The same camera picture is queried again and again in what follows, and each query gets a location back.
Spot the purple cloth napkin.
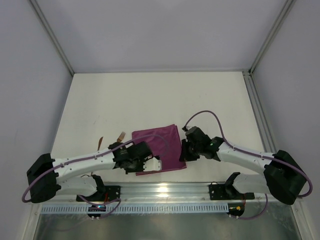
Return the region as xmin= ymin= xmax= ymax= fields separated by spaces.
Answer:
xmin=131 ymin=124 xmax=187 ymax=173

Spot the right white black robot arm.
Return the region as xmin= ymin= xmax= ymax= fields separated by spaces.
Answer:
xmin=179 ymin=126 xmax=307 ymax=205

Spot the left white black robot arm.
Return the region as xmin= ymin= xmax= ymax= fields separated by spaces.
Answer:
xmin=22 ymin=141 xmax=162 ymax=204

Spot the copper fork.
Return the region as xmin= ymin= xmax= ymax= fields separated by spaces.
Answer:
xmin=116 ymin=131 xmax=126 ymax=143

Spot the copper knife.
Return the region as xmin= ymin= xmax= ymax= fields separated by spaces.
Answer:
xmin=97 ymin=136 xmax=104 ymax=151

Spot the left black controller board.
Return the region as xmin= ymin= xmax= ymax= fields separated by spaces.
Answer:
xmin=87 ymin=205 xmax=106 ymax=219

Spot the black controller board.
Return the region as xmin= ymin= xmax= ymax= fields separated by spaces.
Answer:
xmin=227 ymin=204 xmax=245 ymax=218
xmin=87 ymin=205 xmax=106 ymax=219

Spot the right black controller board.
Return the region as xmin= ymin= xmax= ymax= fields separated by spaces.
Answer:
xmin=227 ymin=204 xmax=245 ymax=218

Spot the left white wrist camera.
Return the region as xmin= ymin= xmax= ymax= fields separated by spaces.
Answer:
xmin=143 ymin=158 xmax=162 ymax=172

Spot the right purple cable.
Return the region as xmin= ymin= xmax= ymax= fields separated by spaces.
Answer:
xmin=182 ymin=109 xmax=315 ymax=198

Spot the purple cable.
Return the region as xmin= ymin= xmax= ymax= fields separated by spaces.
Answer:
xmin=182 ymin=109 xmax=315 ymax=198
xmin=21 ymin=134 xmax=173 ymax=203

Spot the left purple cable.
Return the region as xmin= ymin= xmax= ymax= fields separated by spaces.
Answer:
xmin=21 ymin=134 xmax=173 ymax=203

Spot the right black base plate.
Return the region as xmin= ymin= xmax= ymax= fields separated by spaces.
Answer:
xmin=208 ymin=183 xmax=255 ymax=201

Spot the slotted grey cable duct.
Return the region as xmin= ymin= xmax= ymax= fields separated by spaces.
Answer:
xmin=40 ymin=202 xmax=229 ymax=215

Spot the right aluminium side rail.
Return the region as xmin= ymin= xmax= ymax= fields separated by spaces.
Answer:
xmin=242 ymin=71 xmax=277 ymax=153

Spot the right aluminium corner post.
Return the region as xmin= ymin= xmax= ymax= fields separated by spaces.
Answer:
xmin=248 ymin=0 xmax=296 ymax=75

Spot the aluminium corner post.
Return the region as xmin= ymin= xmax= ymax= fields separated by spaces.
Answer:
xmin=248 ymin=0 xmax=296 ymax=75
xmin=27 ymin=0 xmax=75 ymax=77

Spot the left aluminium corner post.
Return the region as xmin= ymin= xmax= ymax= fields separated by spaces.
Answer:
xmin=27 ymin=0 xmax=75 ymax=77

